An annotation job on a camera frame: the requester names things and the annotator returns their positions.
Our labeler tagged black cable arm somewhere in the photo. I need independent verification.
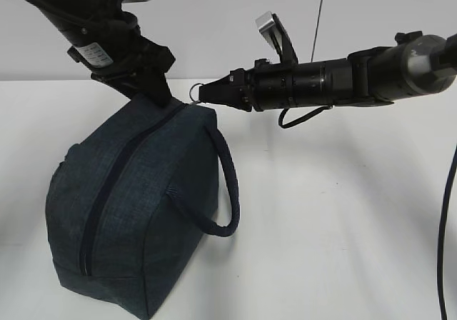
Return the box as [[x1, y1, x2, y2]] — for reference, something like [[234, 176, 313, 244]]
[[6, 0, 122, 28], [278, 104, 457, 320]]

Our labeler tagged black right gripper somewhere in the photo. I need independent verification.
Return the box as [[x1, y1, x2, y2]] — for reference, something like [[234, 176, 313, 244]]
[[199, 59, 271, 112]]

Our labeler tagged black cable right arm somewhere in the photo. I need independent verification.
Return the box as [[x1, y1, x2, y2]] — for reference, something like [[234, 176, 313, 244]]
[[278, 104, 457, 320]]

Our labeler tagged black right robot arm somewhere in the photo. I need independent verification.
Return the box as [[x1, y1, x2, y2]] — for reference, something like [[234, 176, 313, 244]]
[[199, 31, 456, 111]]

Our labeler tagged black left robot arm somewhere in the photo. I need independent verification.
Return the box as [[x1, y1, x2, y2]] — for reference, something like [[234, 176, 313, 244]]
[[24, 0, 176, 107]]

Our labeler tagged dark blue lunch bag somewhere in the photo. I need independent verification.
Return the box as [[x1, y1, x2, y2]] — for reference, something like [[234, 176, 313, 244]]
[[45, 96, 240, 319]]

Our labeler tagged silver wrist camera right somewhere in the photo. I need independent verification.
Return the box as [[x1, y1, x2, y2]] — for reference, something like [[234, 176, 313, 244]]
[[256, 11, 298, 64]]

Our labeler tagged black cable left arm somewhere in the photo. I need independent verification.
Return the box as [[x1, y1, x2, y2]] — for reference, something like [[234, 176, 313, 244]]
[[6, 0, 122, 28]]

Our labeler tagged silver zipper pull ring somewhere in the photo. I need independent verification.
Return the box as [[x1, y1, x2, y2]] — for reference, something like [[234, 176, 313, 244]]
[[189, 82, 206, 105]]

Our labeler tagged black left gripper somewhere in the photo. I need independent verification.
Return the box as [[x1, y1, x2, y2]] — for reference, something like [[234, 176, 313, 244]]
[[67, 11, 176, 109]]

